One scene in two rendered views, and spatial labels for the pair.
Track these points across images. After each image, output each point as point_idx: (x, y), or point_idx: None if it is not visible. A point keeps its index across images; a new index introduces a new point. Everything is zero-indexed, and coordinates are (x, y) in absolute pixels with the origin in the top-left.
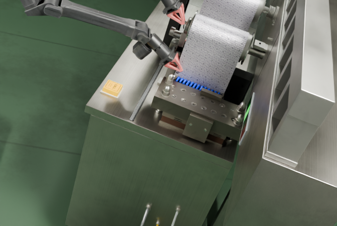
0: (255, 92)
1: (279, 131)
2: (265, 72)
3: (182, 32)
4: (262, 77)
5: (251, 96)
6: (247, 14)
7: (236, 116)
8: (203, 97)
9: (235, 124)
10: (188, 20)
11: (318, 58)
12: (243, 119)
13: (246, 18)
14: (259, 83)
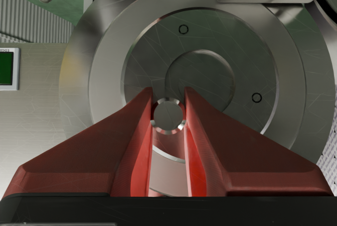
0: (10, 95)
1: None
2: (12, 152)
3: None
4: (21, 132)
5: (5, 85)
6: (328, 164)
7: None
8: None
9: None
10: (160, 153)
11: None
12: None
13: (327, 145)
14: (27, 112)
